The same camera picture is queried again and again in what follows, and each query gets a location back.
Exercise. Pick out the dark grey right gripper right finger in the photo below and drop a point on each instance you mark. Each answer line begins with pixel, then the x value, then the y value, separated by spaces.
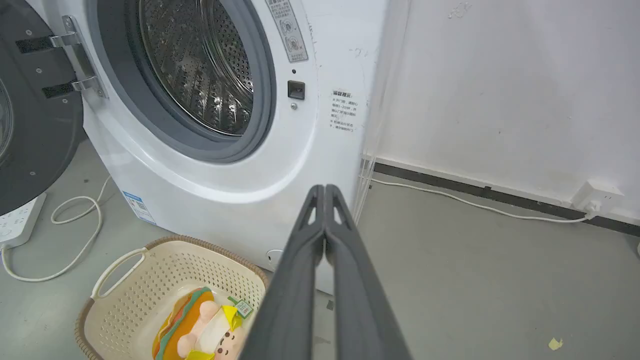
pixel 360 300

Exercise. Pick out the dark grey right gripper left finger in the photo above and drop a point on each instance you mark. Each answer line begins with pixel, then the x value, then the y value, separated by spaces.
pixel 292 295

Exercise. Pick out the white front-load washing machine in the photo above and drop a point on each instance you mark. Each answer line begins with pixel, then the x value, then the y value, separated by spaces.
pixel 210 100

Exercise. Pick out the dark grey washing machine door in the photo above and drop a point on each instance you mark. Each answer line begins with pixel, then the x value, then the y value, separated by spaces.
pixel 35 110

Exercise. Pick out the hamburger plush doll toy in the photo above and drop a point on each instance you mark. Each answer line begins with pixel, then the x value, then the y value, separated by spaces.
pixel 200 325

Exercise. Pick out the cream perforated laundry basket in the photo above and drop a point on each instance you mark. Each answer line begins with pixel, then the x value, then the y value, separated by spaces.
pixel 135 295

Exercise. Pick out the yellow paper scrap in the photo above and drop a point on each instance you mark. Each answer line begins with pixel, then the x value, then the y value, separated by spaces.
pixel 555 343

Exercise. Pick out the white power strip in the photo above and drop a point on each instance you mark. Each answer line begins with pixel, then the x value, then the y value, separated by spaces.
pixel 17 222

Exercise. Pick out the white wall socket box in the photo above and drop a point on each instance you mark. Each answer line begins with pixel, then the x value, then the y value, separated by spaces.
pixel 597 195

